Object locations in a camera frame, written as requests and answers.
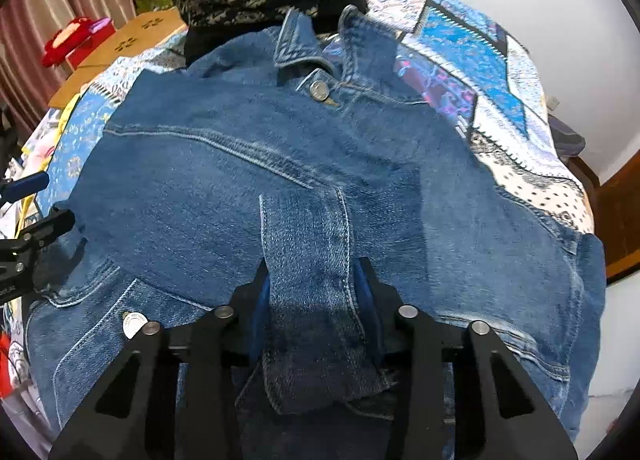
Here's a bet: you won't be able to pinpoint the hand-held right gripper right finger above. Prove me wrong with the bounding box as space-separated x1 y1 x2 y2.
352 256 578 460

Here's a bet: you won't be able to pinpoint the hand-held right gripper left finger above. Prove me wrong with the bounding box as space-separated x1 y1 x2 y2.
47 257 273 460

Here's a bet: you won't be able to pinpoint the black white patterned cloth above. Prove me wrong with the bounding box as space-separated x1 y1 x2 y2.
175 0 341 28

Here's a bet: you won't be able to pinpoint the green cloth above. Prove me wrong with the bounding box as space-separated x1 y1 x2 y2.
134 0 178 14

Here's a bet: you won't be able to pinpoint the blue denim jeans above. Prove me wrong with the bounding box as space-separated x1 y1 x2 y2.
22 5 608 460

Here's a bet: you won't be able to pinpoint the brown cardboard box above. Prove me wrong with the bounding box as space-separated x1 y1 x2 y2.
49 7 187 108

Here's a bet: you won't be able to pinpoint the wooden door frame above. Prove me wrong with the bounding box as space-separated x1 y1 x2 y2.
570 140 640 287

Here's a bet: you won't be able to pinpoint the floral printed cloth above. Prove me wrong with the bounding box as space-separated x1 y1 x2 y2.
0 107 68 391

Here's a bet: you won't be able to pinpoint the blue patchwork blanket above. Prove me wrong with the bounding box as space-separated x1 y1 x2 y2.
30 0 596 236

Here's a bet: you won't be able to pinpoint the grey cloth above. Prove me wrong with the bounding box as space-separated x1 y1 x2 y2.
547 112 587 159

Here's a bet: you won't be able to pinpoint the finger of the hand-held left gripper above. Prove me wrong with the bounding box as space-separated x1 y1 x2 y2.
0 172 51 206
0 209 76 266

